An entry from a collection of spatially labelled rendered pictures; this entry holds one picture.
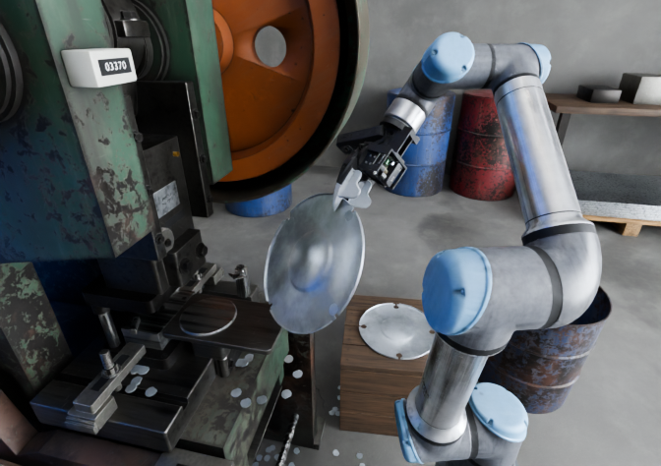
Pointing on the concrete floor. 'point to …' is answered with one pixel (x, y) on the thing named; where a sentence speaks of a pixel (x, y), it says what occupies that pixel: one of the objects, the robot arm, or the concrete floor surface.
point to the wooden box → (373, 374)
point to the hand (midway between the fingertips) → (336, 205)
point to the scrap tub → (548, 359)
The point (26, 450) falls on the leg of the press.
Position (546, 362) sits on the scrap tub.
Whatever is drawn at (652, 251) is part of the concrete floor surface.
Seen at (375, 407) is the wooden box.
